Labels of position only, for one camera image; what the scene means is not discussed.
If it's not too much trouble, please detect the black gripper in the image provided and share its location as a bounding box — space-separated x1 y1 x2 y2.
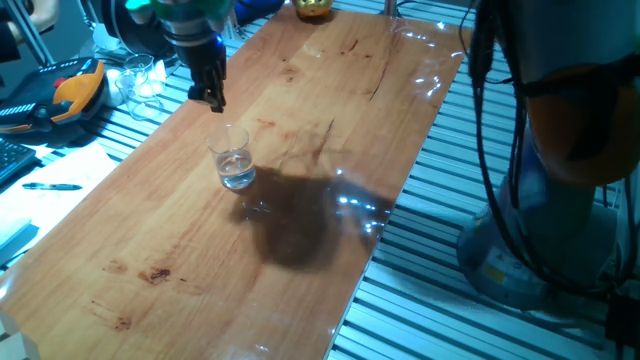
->
173 35 229 114

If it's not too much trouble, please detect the clear glass stirring rod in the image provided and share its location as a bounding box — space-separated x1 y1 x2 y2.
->
217 110 237 167

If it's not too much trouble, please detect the person's bare forearm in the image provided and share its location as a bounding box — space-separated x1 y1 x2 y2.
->
7 0 61 44

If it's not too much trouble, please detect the large empty glass beaker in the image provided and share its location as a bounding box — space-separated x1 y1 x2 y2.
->
115 69 164 121

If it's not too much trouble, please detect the small empty glass beaker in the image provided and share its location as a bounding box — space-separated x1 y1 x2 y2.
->
123 53 157 84

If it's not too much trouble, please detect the glass beaker with water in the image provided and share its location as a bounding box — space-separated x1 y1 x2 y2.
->
206 124 257 191

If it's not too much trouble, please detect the glossy wooden board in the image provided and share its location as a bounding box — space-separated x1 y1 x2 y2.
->
0 3 474 360

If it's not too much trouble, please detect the blue cloth bag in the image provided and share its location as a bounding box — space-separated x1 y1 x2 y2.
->
232 0 286 26

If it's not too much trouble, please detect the black round device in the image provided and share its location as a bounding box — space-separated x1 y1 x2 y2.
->
82 0 179 64

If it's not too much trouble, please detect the black orange teach pendant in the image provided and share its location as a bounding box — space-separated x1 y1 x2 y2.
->
0 56 109 135

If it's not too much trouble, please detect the gold piggy bank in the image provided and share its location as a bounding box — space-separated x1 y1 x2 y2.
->
292 0 335 20

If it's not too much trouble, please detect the dark ballpoint pen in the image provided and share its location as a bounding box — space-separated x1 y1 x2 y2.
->
21 181 84 192

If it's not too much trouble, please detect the white paper sheet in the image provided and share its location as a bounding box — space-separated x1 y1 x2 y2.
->
0 142 119 251

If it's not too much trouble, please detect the black computer keyboard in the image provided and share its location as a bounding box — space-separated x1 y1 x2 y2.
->
0 137 37 185

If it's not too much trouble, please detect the white and blue notebook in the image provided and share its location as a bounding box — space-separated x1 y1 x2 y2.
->
0 217 40 266

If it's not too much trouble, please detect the grey metal frame post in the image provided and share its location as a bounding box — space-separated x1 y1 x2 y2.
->
4 0 56 67

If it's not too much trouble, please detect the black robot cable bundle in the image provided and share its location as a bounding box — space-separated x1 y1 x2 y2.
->
457 0 640 301

